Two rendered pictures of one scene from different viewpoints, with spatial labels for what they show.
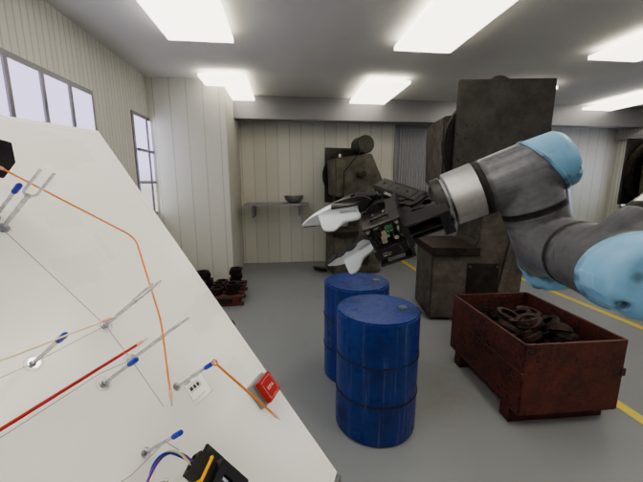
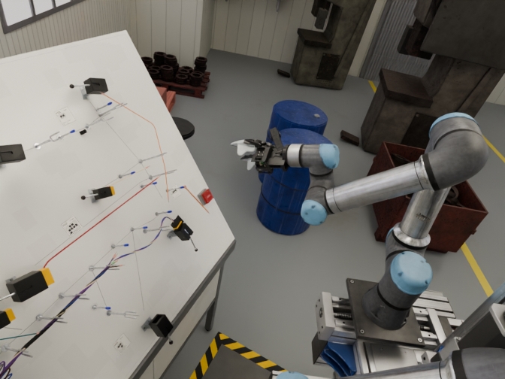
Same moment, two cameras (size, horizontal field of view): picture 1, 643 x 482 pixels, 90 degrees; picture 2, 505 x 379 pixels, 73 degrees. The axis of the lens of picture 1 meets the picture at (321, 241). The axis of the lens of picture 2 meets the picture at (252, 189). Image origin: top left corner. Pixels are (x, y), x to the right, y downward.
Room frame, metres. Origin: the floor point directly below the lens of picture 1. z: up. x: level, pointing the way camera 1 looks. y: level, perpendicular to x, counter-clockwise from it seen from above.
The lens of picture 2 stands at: (-0.51, -0.12, 2.12)
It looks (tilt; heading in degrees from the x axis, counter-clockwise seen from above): 38 degrees down; 2
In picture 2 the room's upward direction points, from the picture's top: 12 degrees clockwise
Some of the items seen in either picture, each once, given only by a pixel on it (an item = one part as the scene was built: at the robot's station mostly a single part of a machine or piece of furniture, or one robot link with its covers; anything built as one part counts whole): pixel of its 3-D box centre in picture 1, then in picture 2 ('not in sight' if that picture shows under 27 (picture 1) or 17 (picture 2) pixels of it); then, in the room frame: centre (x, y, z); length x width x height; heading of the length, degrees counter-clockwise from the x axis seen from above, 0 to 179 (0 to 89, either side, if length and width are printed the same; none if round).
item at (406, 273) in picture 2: not in sight; (405, 277); (0.25, -0.61, 1.33); 0.13 x 0.12 x 0.14; 171
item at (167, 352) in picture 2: not in sight; (189, 314); (0.37, 0.08, 0.60); 0.55 x 0.03 x 0.39; 164
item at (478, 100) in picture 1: (462, 202); (439, 48); (3.72, -1.62, 1.33); 1.39 x 1.24 x 2.66; 95
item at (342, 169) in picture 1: (347, 206); (329, 9); (5.64, -0.45, 1.16); 1.21 x 1.04 x 2.31; 97
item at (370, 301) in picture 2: not in sight; (389, 301); (0.24, -0.61, 1.21); 0.15 x 0.15 x 0.10
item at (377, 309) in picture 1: (365, 342); (291, 163); (2.20, -0.32, 0.40); 1.08 x 0.66 x 0.80; 174
